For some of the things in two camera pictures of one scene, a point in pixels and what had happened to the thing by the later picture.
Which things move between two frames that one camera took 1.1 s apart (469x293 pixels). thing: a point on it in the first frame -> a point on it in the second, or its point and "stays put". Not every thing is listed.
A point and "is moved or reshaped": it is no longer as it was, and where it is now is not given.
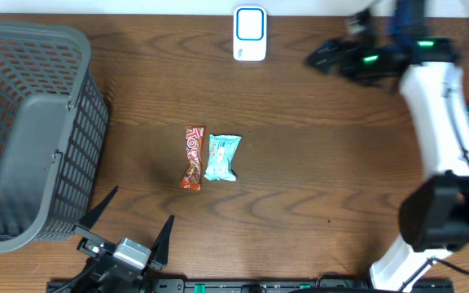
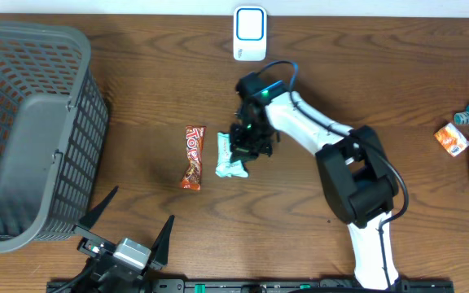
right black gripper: [350, 45] -> [240, 150]
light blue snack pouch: [221, 149] is moved or reshaped
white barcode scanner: [249, 33] stays put
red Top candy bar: [192, 175] stays put
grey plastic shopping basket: [41, 123] stays put
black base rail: [218, 286] stays put
